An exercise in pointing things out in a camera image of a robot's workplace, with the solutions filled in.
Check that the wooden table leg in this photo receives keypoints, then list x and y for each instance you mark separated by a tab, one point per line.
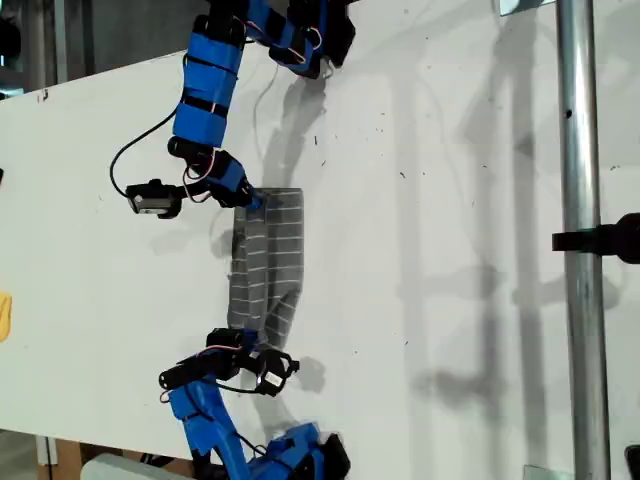
67	462

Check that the white box under table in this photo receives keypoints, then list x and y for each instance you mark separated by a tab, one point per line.
115	470

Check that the black post clamp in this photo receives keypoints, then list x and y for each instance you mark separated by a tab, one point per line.
620	240

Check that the grey metal frame bar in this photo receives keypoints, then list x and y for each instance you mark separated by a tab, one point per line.
60	40

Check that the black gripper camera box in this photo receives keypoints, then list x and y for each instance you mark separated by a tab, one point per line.
272	382
150	192

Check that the yellow object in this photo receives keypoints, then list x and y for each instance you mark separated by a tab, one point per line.
5	320

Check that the dark round object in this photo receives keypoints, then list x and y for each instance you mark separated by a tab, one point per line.
7	40

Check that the short black camera stalk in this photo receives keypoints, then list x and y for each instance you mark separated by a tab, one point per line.
192	191

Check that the grey white-striped towel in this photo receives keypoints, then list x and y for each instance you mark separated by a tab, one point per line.
285	240

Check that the steel post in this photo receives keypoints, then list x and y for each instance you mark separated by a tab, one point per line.
580	150

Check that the black rounded object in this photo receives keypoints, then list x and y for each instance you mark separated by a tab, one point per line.
634	459

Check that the white table leg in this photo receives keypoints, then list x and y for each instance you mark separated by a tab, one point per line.
45	450

